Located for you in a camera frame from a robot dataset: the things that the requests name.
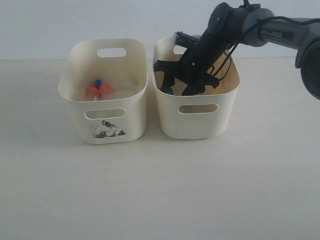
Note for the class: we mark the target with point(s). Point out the cream plastic bin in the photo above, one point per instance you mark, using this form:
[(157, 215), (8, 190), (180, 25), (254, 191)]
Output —
[(201, 116), (120, 62)]

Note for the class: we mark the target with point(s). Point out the orange-capped clear tube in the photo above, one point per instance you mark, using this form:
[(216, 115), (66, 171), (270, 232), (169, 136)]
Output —
[(92, 94), (105, 90)]

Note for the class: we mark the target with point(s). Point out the blue-capped clear tube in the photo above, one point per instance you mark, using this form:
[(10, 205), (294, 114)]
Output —
[(169, 91), (98, 83)]

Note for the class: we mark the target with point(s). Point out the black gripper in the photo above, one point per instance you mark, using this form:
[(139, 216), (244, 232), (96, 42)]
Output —
[(192, 67)]

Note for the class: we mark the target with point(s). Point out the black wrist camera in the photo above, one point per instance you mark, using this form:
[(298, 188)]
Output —
[(184, 40)]

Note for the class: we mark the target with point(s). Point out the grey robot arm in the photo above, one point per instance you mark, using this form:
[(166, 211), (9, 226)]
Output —
[(250, 25)]

